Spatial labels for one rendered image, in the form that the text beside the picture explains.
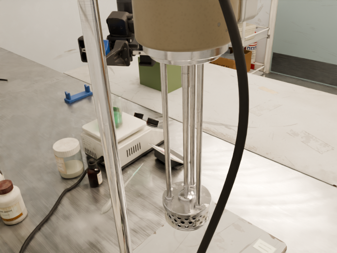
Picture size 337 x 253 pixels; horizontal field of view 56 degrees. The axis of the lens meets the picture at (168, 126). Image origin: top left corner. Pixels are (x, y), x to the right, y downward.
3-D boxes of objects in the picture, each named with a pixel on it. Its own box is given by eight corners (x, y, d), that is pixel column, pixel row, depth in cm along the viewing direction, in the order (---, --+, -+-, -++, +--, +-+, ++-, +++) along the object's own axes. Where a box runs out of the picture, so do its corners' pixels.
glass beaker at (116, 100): (100, 135, 76) (95, 103, 71) (97, 123, 81) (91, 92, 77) (129, 130, 77) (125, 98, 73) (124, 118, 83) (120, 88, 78)
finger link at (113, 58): (116, 65, 75) (113, 39, 72) (130, 66, 74) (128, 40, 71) (103, 76, 69) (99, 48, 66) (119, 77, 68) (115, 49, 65)
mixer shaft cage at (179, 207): (184, 191, 50) (181, 27, 37) (220, 212, 46) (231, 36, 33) (153, 215, 45) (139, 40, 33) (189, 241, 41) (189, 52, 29)
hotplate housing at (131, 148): (138, 125, 96) (136, 101, 92) (171, 139, 89) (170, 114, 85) (76, 159, 82) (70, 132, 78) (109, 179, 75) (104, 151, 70)
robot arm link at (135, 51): (96, 52, 84) (92, 28, 81) (163, 56, 80) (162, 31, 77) (80, 62, 77) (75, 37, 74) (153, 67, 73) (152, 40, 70)
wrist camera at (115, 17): (114, 36, 79) (112, 8, 76) (142, 38, 77) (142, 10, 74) (103, 42, 74) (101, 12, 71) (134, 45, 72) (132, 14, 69)
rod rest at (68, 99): (88, 92, 119) (86, 83, 117) (93, 94, 117) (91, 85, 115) (63, 101, 113) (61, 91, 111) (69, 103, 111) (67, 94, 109)
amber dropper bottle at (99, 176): (90, 188, 72) (85, 164, 68) (89, 180, 74) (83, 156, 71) (103, 185, 73) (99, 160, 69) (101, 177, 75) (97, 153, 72)
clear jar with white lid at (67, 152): (78, 161, 81) (72, 134, 77) (89, 172, 77) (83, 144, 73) (55, 170, 78) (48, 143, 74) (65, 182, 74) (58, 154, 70)
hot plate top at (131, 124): (117, 111, 87) (116, 108, 87) (148, 125, 80) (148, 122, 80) (80, 129, 79) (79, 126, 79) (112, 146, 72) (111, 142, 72)
